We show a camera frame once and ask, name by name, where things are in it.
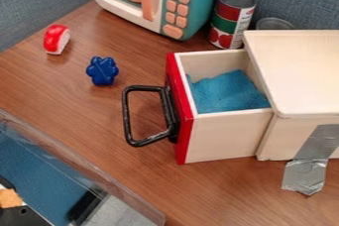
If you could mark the red and white toy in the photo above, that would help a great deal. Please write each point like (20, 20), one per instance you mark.
(56, 39)

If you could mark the toy microwave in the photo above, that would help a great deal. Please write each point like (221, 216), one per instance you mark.
(176, 5)

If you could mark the drawer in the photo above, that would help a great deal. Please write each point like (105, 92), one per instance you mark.
(220, 134)

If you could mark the tomato can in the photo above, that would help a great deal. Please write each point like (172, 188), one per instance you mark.
(231, 18)

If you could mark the blue toy dog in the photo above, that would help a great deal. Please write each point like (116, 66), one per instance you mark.
(227, 92)

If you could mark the silver can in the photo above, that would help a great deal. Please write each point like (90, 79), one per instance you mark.
(273, 24)

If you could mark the cabinet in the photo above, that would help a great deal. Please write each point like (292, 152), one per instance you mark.
(295, 78)

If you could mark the grey duct tape strip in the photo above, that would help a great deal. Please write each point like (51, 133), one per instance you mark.
(309, 164)

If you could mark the blue flower toy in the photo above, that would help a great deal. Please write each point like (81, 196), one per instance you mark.
(102, 70)

